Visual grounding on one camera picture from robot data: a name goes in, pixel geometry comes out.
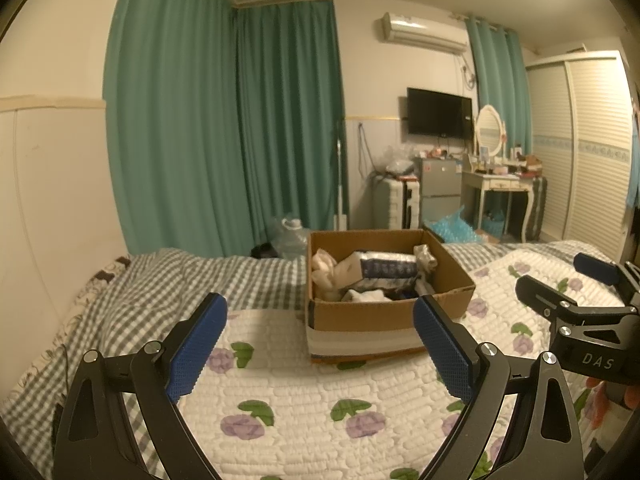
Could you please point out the white louvred wardrobe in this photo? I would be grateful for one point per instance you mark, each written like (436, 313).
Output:
(585, 160)

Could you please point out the white mop pole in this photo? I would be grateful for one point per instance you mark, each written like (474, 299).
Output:
(341, 175)

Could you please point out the cardboard box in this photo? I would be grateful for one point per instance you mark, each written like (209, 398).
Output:
(360, 322)

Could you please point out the clear plastic bag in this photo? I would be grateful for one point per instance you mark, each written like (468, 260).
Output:
(395, 160)

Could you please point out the silver small fridge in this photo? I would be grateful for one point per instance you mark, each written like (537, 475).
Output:
(437, 180)

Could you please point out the brown box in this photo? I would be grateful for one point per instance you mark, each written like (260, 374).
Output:
(532, 162)

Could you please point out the white floral quilt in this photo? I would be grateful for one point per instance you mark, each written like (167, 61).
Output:
(300, 385)

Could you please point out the cream cloth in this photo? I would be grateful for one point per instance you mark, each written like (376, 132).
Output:
(425, 257)

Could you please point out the black wall television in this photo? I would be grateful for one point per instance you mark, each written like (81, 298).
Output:
(439, 112)

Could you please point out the green corner curtain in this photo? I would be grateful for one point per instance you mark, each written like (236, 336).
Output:
(290, 120)

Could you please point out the black object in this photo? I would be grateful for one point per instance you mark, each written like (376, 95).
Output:
(265, 251)

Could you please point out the white ribbed suitcase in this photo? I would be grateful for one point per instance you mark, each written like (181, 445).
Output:
(392, 205)

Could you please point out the clear water jug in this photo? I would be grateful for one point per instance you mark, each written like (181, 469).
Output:
(290, 240)

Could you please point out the person's right hand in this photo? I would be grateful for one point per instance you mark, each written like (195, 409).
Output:
(602, 395)

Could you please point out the blue basket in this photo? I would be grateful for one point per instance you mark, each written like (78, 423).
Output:
(494, 224)

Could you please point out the white cloth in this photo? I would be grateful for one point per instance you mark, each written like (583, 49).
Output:
(325, 270)

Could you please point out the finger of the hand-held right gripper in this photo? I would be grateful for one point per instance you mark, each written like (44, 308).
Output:
(542, 297)
(595, 267)

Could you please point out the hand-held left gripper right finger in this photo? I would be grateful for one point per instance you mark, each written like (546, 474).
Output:
(442, 355)

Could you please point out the white oval mirror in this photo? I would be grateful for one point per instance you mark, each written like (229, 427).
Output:
(489, 129)

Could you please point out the grey checked bedsheet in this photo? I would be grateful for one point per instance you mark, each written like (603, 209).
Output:
(150, 290)

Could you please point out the white fluffy sock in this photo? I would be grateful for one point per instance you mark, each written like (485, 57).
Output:
(365, 296)

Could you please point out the white dressing table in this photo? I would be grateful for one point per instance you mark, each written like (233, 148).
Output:
(495, 182)

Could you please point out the narrow green curtain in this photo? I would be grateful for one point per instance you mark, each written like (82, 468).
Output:
(500, 85)

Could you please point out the white air conditioner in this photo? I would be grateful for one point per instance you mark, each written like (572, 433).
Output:
(425, 32)

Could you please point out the wide green curtain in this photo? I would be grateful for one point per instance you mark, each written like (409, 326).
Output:
(170, 110)

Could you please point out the dark checked suitcase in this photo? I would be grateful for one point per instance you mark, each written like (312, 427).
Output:
(537, 210)

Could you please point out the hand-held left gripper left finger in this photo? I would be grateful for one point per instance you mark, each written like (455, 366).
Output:
(197, 350)

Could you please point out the blue plastic bags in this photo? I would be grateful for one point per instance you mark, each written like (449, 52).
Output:
(450, 227)

